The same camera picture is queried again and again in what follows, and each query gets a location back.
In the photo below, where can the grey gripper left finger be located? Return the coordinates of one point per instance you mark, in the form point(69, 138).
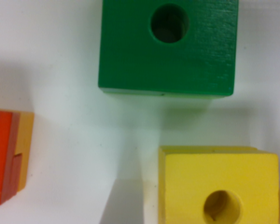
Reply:
point(125, 204)

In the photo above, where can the yellow square block with hole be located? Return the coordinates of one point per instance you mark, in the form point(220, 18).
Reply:
point(218, 185)

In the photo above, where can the orange square block with hole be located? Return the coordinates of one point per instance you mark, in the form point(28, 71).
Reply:
point(16, 129)

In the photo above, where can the green square block with hole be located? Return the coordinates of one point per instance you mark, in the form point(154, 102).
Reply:
point(165, 47)

